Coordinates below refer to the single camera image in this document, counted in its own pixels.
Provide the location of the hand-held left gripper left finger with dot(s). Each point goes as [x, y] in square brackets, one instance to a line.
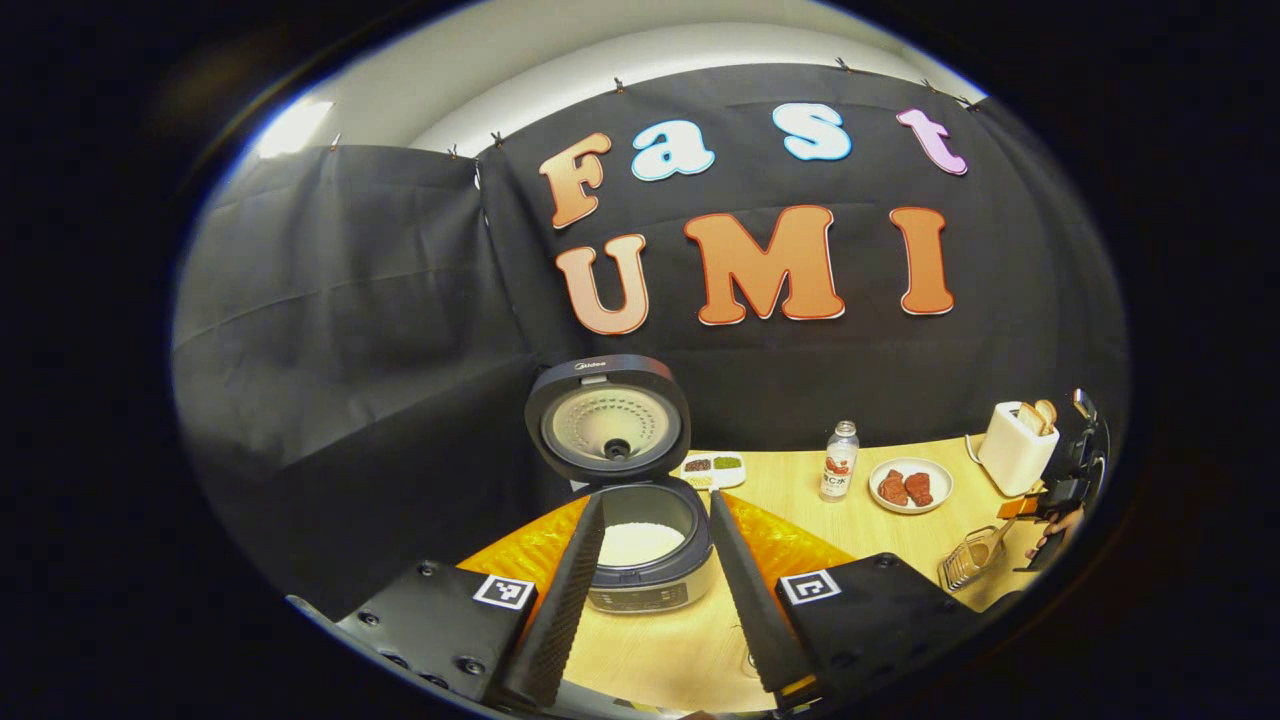
[555, 620]

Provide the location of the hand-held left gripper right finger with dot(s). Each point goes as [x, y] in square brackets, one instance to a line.
[765, 620]

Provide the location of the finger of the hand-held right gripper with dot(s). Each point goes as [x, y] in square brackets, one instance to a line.
[1065, 488]
[1025, 507]

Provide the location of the wooden spoon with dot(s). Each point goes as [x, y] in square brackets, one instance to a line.
[985, 550]

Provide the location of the white rice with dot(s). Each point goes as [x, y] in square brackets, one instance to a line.
[640, 545]

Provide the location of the dark grey rice cooker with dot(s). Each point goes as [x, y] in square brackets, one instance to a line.
[610, 385]

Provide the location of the white toaster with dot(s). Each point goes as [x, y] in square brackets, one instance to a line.
[1010, 455]

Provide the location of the toasted bread slice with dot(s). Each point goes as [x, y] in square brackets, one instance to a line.
[1030, 418]
[1047, 410]

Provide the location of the white round plate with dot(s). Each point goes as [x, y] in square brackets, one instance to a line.
[943, 485]

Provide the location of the red meat piece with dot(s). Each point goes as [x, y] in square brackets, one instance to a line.
[892, 490]
[919, 490]

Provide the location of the white divided bean dish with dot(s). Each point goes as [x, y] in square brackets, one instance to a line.
[712, 470]

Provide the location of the clear drink bottle red label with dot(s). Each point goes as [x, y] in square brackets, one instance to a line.
[838, 475]

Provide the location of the black backdrop cloth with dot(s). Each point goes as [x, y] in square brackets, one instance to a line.
[350, 350]

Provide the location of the ceiling light panel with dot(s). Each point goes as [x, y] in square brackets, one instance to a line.
[293, 128]

